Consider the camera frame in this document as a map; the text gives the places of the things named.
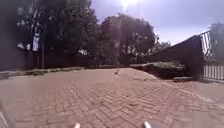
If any red brick path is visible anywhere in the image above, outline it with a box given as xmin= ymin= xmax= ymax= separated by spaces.
xmin=0 ymin=67 xmax=224 ymax=128

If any group of dark trees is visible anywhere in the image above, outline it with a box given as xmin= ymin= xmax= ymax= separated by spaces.
xmin=0 ymin=0 xmax=158 ymax=69

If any green plants strip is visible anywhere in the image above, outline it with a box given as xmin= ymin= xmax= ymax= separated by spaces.
xmin=130 ymin=60 xmax=188 ymax=80

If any grass verge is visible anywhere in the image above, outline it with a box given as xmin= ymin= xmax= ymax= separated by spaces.
xmin=0 ymin=66 xmax=86 ymax=80

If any barred metal gate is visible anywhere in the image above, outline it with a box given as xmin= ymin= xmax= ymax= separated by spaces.
xmin=199 ymin=29 xmax=224 ymax=83

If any dark boundary wall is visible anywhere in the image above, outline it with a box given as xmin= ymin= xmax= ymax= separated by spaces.
xmin=146 ymin=34 xmax=205 ymax=82

